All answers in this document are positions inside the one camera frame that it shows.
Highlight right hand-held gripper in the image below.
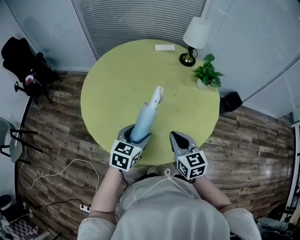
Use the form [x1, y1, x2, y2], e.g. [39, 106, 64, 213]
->
[169, 131, 208, 181]

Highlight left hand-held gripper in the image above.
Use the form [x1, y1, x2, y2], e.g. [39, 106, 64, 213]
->
[110, 125, 153, 173]

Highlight person's left forearm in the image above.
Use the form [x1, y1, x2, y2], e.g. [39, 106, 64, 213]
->
[90, 166, 123, 218]

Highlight person's right forearm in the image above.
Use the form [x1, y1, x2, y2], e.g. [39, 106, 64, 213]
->
[187, 174, 236, 212]

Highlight black cube box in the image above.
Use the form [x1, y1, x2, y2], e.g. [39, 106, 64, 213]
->
[220, 91, 243, 113]

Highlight person's white shirt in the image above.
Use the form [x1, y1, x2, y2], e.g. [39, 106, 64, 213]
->
[78, 169, 263, 240]

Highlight green potted plant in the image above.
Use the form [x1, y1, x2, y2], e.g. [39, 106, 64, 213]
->
[191, 53, 225, 90]

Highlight flat white box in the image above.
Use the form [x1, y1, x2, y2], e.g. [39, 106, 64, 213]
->
[154, 44, 176, 52]

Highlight white shade table lamp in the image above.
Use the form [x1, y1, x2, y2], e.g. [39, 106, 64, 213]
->
[179, 16, 211, 66]

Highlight white metal rack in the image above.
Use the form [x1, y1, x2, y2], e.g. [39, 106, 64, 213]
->
[284, 121, 300, 222]

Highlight window blinds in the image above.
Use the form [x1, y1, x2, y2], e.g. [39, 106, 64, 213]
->
[70, 0, 208, 60]

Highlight black office chair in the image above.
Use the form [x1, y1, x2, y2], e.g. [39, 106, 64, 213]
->
[1, 37, 63, 105]

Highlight grey round bin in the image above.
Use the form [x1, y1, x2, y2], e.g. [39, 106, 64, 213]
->
[0, 194, 13, 211]

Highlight checkered cloth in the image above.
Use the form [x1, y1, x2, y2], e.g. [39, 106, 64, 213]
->
[7, 218, 39, 240]

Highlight white cable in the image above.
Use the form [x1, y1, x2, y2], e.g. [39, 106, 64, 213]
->
[18, 158, 100, 199]

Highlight black cable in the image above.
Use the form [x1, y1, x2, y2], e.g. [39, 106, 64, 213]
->
[35, 198, 83, 218]

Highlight grey chair black frame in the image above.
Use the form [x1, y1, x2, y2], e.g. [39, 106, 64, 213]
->
[0, 117, 44, 165]

